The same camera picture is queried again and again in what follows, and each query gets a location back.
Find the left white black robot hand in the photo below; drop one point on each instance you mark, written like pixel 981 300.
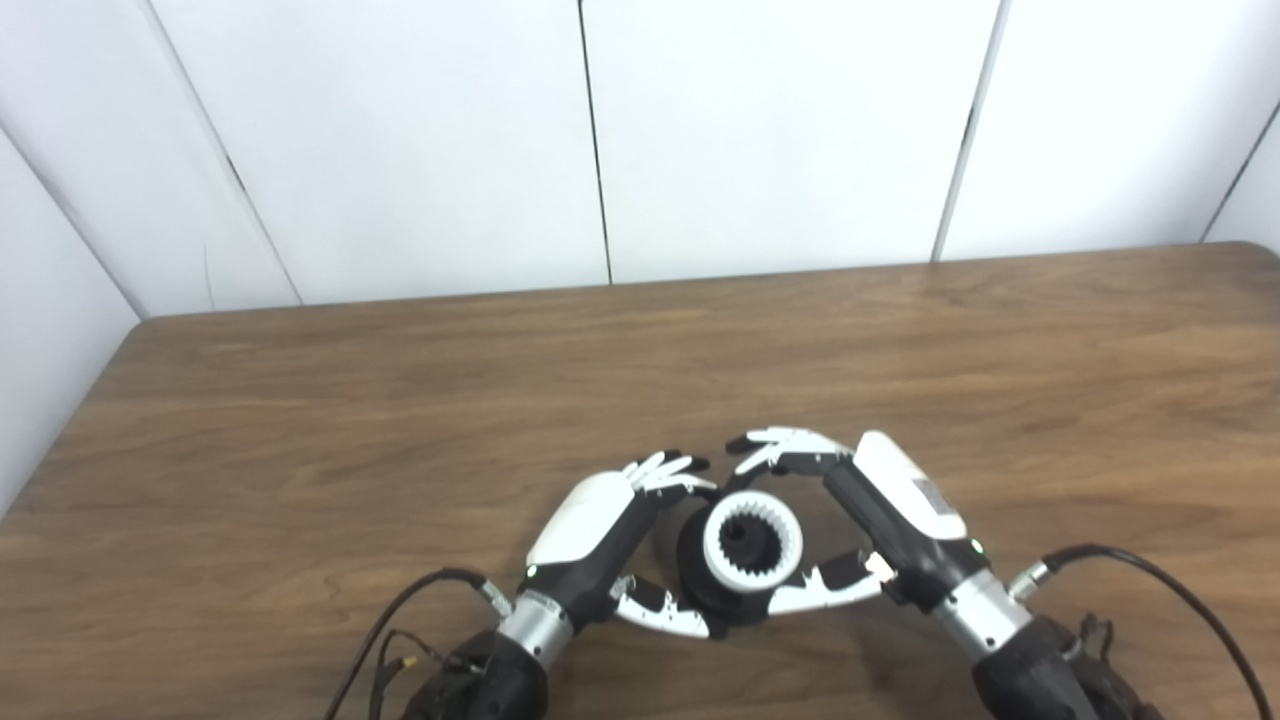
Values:
pixel 590 540

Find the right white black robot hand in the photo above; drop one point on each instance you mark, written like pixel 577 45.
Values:
pixel 900 520

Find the round black plastic part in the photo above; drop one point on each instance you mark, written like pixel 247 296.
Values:
pixel 690 560

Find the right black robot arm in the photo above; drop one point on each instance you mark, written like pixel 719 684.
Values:
pixel 1030 670

